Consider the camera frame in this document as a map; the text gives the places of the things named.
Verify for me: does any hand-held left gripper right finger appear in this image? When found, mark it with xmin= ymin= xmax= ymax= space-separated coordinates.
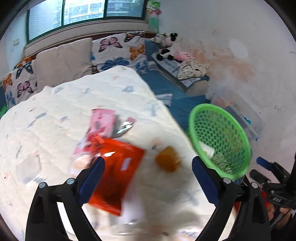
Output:
xmin=192 ymin=156 xmax=271 ymax=241

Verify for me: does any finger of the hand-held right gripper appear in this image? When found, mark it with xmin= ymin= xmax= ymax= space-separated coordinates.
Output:
xmin=256 ymin=157 xmax=292 ymax=179
xmin=251 ymin=170 xmax=275 ymax=188

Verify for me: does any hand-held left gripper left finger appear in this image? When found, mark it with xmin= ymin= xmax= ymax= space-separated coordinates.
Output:
xmin=26 ymin=157 xmax=105 ymax=241

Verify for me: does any green plastic basket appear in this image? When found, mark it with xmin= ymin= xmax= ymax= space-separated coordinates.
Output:
xmin=188 ymin=103 xmax=251 ymax=180

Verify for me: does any red snack packet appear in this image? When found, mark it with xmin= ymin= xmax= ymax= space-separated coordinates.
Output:
xmin=88 ymin=134 xmax=146 ymax=217

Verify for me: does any orange bread piece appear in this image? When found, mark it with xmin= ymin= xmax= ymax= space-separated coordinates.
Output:
xmin=155 ymin=146 xmax=182 ymax=173

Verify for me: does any pink plastic packet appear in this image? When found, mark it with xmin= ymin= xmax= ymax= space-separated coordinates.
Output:
xmin=70 ymin=108 xmax=117 ymax=176

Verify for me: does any person's right hand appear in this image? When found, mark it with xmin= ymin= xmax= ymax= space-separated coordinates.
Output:
xmin=270 ymin=207 xmax=292 ymax=229

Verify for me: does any clear plastic storage box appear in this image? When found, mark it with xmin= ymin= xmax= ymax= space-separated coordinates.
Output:
xmin=211 ymin=93 xmax=264 ymax=142

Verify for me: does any silver foil wrapper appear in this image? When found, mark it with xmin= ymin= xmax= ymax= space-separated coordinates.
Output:
xmin=116 ymin=117 xmax=137 ymax=136

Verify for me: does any white quilted printed blanket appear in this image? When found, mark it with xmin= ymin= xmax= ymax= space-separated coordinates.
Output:
xmin=0 ymin=65 xmax=232 ymax=241

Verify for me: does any grey patterned sofa mat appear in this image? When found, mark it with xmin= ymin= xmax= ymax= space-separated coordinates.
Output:
xmin=151 ymin=52 xmax=208 ymax=87
xmin=157 ymin=93 xmax=174 ymax=107

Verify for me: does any spotted cream cloth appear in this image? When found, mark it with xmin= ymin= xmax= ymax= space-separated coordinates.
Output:
xmin=178 ymin=59 xmax=211 ymax=79

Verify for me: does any beige cushion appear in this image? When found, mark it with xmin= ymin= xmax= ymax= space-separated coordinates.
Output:
xmin=35 ymin=37 xmax=93 ymax=87

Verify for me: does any butterfly print pillow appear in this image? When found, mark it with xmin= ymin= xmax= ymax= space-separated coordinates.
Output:
xmin=91 ymin=31 xmax=148 ymax=76
xmin=0 ymin=59 xmax=38 ymax=109

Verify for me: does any pink plush toy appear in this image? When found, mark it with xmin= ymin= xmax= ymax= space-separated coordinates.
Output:
xmin=174 ymin=51 xmax=193 ymax=62

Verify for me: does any green framed window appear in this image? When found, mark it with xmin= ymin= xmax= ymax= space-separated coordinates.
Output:
xmin=26 ymin=0 xmax=148 ymax=43

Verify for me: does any green wall decoration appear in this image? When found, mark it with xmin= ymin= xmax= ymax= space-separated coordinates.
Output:
xmin=147 ymin=0 xmax=162 ymax=28

